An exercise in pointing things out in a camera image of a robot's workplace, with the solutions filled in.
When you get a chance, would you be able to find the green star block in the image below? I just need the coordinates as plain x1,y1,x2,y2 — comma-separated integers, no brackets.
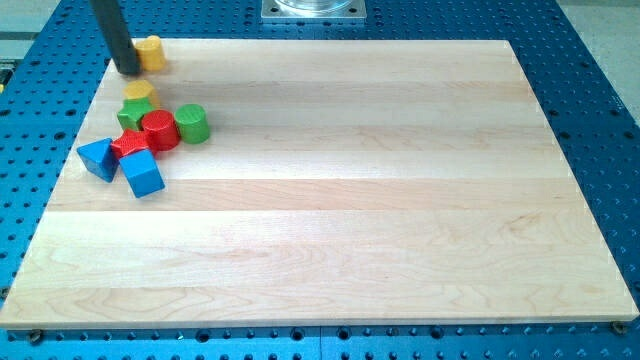
117,97,155,131

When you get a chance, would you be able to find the blue cube block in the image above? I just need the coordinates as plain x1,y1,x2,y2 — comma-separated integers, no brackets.
120,150,165,198

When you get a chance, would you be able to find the right board stop screw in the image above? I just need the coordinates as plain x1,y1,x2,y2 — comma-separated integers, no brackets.
610,321,628,336

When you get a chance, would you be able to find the yellow hexagon block upper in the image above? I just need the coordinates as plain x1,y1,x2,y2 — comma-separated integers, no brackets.
134,35,166,71

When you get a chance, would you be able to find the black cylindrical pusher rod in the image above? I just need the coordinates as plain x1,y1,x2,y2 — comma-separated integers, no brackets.
89,0,142,76

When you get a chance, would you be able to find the blue triangle block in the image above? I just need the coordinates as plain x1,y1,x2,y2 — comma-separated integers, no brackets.
76,138,119,183

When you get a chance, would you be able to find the board stop screw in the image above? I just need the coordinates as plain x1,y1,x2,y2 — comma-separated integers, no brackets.
610,321,628,336
25,329,44,346

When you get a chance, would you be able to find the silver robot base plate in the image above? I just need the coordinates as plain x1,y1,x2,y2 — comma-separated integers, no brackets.
261,0,367,22

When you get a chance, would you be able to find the red cylinder block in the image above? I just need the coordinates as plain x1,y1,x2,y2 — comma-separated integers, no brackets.
141,109,180,152

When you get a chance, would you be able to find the green cylinder block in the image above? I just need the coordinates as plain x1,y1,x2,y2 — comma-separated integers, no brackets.
174,104,210,144

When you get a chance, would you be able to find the red star block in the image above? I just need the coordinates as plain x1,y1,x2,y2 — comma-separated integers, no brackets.
110,128,157,159

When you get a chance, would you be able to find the light wooden board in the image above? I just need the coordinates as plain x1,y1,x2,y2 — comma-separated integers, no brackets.
1,39,638,330

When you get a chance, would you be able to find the yellow block lower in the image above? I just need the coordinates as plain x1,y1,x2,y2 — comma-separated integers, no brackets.
123,80,161,108

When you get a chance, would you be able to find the left board stop screw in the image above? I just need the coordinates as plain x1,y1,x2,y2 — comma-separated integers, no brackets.
25,329,44,346

